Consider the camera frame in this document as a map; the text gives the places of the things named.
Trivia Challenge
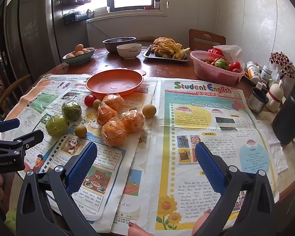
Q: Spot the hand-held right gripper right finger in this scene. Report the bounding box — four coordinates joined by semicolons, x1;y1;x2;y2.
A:
195;141;277;236

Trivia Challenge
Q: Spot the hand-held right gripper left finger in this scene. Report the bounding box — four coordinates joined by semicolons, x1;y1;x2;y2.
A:
16;141;99;236

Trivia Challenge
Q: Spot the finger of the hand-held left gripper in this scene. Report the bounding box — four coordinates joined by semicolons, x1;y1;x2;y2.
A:
0;129;44;156
0;118;20;138

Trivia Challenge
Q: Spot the plastic-wrapped green citrus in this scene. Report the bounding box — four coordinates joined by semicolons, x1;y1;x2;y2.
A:
61;100;82;122
45;114;70;137

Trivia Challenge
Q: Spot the plastic-wrapped orange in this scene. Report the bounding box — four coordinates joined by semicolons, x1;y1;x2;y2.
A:
97;102;118;126
102;93;125;112
101;118;128;147
120;109;146;133

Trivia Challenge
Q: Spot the orange plastic plate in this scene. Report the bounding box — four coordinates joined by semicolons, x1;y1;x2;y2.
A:
86;69;147;99

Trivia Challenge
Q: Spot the person's right hand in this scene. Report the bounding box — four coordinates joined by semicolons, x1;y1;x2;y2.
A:
128;210;213;236

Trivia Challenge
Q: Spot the newspaper with panda cartoon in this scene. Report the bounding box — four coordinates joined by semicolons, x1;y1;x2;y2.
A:
0;74;163;234

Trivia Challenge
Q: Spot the newspaper with sunflower print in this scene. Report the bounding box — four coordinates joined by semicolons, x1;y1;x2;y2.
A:
111;77;282;236

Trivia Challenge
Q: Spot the wooden chair with curved back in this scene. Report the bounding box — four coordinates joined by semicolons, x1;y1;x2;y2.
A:
0;74;32;118

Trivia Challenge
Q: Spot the white paper sheet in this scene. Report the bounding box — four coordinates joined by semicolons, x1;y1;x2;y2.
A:
257;120;289;175

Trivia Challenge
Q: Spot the metal cup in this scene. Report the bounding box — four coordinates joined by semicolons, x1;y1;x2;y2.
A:
250;87;269;114

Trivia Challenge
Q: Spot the pink plastic basin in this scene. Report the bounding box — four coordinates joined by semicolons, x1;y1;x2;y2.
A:
190;51;245;86

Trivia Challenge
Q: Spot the white rabbit figurine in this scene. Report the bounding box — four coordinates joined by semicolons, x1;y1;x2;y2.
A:
265;80;285;112

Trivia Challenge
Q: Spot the teal oval bowl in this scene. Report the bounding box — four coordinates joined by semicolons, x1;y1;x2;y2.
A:
63;47;96;66

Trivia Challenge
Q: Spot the black thermos bottle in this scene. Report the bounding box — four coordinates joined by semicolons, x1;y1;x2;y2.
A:
272;53;295;145

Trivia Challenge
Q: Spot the white bottle orange label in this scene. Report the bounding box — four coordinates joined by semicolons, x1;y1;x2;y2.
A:
247;67;261;83

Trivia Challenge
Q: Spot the grey refrigerator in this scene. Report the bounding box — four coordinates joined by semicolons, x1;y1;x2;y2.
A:
5;0;64;96

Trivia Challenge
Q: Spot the green tomato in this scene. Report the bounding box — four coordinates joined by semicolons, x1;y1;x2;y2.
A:
215;59;229;70

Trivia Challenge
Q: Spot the pile of brown eggs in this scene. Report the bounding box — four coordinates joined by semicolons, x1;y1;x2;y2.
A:
65;44;94;59

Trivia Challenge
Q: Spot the white bottle blue label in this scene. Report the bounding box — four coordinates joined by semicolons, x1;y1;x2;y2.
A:
261;65;273;84

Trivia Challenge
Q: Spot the red plastic bag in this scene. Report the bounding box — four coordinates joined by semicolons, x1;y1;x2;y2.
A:
208;47;224;57

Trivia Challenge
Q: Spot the white plastic bag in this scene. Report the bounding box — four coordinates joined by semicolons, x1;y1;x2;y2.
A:
213;45;243;65

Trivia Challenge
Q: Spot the red white flower ornament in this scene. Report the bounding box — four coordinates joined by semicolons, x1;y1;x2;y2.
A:
269;52;295;91

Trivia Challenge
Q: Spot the wooden chair with cutout back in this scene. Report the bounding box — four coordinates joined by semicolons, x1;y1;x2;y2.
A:
189;29;227;52

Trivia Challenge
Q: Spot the white ceramic bowl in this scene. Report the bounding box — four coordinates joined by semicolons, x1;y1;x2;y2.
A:
116;43;142;60

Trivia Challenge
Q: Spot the pile of fried food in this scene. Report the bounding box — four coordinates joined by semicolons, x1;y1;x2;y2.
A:
150;37;191;60

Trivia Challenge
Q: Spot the black storage tray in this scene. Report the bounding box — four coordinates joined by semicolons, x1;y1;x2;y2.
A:
63;10;95;25

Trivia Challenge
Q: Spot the metal mixing bowl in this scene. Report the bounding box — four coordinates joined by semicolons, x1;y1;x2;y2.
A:
102;37;137;53

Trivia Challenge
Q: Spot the wooden chair back rail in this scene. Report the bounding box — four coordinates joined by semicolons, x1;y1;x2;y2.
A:
134;36;160;42

